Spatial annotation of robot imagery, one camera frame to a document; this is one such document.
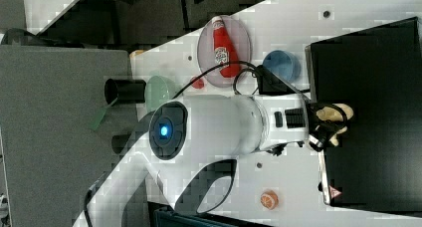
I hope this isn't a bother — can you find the black cylinder holder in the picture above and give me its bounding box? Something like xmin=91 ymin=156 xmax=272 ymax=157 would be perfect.
xmin=105 ymin=79 xmax=146 ymax=105
xmin=111 ymin=134 xmax=130 ymax=154

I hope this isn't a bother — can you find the black cylinder holder lower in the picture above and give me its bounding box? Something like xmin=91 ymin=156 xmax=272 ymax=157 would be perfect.
xmin=111 ymin=134 xmax=130 ymax=154

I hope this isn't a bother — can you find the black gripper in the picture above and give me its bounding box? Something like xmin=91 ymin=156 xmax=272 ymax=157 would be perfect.
xmin=307 ymin=103 xmax=347 ymax=152

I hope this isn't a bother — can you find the orange slice toy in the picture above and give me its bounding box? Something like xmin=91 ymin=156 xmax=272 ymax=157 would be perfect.
xmin=260 ymin=190 xmax=279 ymax=210

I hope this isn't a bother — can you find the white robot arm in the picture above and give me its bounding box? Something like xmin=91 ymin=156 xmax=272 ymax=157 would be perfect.
xmin=73 ymin=94 xmax=354 ymax=227

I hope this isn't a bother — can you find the red ketchup bottle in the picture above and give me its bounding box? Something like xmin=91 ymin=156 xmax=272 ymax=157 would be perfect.
xmin=211 ymin=16 xmax=241 ymax=78

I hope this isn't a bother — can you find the peeled yellow toy banana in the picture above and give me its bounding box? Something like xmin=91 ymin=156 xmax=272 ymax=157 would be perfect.
xmin=316 ymin=104 xmax=354 ymax=146

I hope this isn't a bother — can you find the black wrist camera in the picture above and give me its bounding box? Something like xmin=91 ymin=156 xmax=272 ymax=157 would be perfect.
xmin=255 ymin=66 xmax=307 ymax=100

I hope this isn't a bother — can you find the black cylinder holder upper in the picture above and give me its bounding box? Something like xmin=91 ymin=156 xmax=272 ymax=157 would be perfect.
xmin=105 ymin=79 xmax=146 ymax=105

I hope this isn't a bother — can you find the green slotted spatula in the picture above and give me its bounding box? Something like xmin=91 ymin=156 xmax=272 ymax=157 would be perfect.
xmin=89 ymin=99 xmax=117 ymax=130

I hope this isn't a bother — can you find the blue bowl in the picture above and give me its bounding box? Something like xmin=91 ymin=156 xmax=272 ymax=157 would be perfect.
xmin=263 ymin=50 xmax=301 ymax=83

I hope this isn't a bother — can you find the green colander basket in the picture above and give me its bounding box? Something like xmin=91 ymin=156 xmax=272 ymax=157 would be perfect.
xmin=145 ymin=76 xmax=177 ymax=112

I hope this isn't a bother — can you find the toy strawberry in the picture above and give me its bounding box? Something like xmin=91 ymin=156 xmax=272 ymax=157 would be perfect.
xmin=191 ymin=77 xmax=205 ymax=90

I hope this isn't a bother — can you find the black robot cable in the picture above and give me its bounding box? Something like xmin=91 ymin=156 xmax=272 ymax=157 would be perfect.
xmin=172 ymin=60 xmax=263 ymax=101

